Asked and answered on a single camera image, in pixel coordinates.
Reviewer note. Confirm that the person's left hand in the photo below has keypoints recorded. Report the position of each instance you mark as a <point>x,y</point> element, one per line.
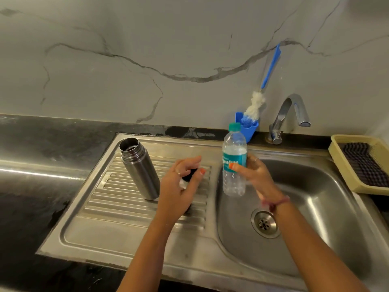
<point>174,200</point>

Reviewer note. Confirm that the person's right hand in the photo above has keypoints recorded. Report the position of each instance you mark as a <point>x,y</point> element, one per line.
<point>261,179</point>

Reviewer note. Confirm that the black stopper lid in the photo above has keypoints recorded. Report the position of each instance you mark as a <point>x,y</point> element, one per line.
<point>187,211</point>

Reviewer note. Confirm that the steel cup cap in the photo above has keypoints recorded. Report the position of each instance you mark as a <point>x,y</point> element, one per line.
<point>191,174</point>

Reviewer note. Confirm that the clear plastic water bottle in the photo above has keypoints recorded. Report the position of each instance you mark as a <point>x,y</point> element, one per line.
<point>234,145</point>

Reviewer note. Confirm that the stainless steel flask body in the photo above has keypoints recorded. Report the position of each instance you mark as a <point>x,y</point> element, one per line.
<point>139,170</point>

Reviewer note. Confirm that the dark checked cloth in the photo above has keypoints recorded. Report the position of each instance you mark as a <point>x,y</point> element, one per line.
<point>364,164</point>

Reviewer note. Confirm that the blue white bottle brush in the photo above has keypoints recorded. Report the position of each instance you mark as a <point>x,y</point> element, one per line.
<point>272,66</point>

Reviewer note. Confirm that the person's left forearm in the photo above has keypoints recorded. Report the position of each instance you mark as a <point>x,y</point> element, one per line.
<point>146,258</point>

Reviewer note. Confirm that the person's right forearm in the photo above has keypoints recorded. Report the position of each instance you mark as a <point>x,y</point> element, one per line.
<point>316,252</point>

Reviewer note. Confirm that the blue plastic brush holder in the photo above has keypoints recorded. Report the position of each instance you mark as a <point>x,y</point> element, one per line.
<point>250,132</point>

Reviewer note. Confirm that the stainless steel sink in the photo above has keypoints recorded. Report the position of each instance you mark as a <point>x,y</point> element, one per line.
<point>121,240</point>

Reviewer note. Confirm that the chrome faucet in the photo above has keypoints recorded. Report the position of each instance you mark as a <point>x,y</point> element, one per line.
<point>299,106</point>

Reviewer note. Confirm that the yellow plastic basket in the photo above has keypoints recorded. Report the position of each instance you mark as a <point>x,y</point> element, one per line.
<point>343,167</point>

